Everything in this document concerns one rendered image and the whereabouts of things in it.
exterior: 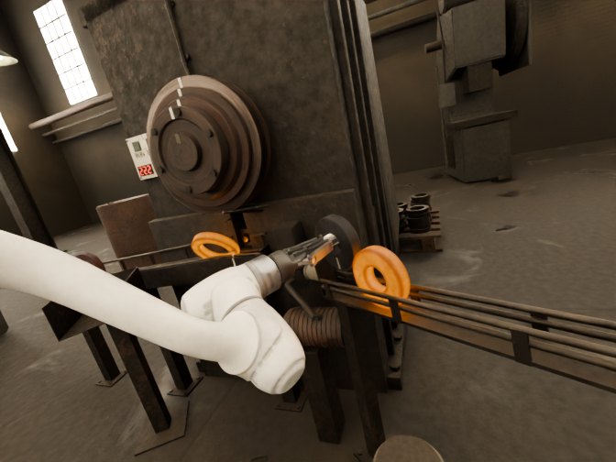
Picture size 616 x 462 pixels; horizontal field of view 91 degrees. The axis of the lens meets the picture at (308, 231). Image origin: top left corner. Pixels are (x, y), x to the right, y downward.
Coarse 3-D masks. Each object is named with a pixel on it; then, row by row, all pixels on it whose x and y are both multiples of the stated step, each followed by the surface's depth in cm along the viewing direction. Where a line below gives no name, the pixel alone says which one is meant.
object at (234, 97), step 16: (176, 80) 101; (192, 80) 99; (208, 80) 97; (160, 96) 105; (224, 96) 97; (240, 96) 100; (240, 112) 97; (256, 128) 97; (256, 144) 99; (256, 160) 101; (160, 176) 116; (256, 176) 103; (240, 192) 107; (192, 208) 116; (208, 208) 114; (224, 208) 112
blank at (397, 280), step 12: (360, 252) 74; (372, 252) 70; (384, 252) 69; (360, 264) 75; (372, 264) 72; (384, 264) 68; (396, 264) 67; (360, 276) 77; (372, 276) 77; (384, 276) 70; (396, 276) 66; (408, 276) 68; (372, 288) 75; (384, 288) 74; (396, 288) 68; (408, 288) 68; (384, 300) 72
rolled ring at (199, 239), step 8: (208, 232) 113; (192, 240) 116; (200, 240) 113; (208, 240) 113; (216, 240) 112; (224, 240) 113; (232, 240) 116; (192, 248) 119; (200, 248) 119; (232, 248) 115; (200, 256) 123; (208, 256) 123
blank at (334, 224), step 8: (328, 216) 80; (336, 216) 79; (320, 224) 83; (328, 224) 80; (336, 224) 77; (344, 224) 77; (320, 232) 85; (328, 232) 81; (336, 232) 78; (344, 232) 76; (352, 232) 76; (344, 240) 77; (352, 240) 76; (336, 248) 86; (344, 248) 78; (352, 248) 76; (360, 248) 78; (328, 256) 86; (336, 256) 83; (344, 256) 80; (352, 256) 77; (336, 264) 84; (344, 264) 81; (352, 264) 79
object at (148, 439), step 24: (144, 288) 129; (48, 312) 107; (72, 312) 120; (120, 336) 120; (144, 360) 128; (144, 384) 127; (144, 408) 129; (168, 408) 146; (144, 432) 135; (168, 432) 132
